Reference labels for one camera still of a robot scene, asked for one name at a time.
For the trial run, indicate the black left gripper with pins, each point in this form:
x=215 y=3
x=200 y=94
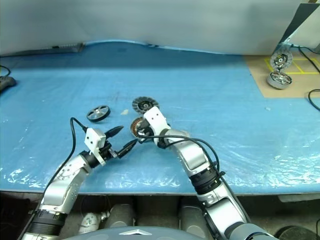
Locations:
x=107 y=151

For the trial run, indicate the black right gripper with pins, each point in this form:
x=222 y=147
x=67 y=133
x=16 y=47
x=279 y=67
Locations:
x=148 y=132

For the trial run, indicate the silver motor housing copper windings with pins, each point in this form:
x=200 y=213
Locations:
x=135 y=126

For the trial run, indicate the finned silver motor cover disc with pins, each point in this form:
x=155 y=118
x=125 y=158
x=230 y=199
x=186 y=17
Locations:
x=140 y=103
x=281 y=58

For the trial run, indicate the silver spoked rotor black rim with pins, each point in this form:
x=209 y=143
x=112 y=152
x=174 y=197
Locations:
x=98 y=113

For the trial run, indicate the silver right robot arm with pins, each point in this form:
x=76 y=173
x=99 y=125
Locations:
x=192 y=157

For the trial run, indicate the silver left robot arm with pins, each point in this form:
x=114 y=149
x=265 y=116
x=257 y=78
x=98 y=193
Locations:
x=62 y=185

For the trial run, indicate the silver motor housing with rotor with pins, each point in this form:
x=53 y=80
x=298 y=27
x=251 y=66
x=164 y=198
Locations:
x=279 y=80

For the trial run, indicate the flat white scrap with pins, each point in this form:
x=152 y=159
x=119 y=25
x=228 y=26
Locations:
x=124 y=112

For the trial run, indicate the blue plastic table cover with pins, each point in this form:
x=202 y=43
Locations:
x=200 y=87

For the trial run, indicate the white rounded object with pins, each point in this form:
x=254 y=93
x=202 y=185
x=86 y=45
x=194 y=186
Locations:
x=90 y=222

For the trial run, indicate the grey robot torso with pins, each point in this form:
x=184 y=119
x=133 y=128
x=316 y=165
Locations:
x=135 y=235

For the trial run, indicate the small white crumb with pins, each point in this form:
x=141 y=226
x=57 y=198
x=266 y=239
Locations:
x=267 y=109

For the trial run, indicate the brown cardboard sheet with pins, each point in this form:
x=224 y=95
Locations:
x=260 y=77

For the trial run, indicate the dark round base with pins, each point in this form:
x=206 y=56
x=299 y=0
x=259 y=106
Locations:
x=292 y=233

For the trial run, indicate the black and white stand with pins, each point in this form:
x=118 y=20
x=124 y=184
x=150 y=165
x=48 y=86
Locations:
x=300 y=27

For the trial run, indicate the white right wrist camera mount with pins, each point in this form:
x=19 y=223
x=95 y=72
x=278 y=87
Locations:
x=156 y=118

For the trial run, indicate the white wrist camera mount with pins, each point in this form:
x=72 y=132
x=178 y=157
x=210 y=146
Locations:
x=156 y=118
x=92 y=140

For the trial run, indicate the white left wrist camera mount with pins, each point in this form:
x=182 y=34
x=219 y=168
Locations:
x=92 y=140

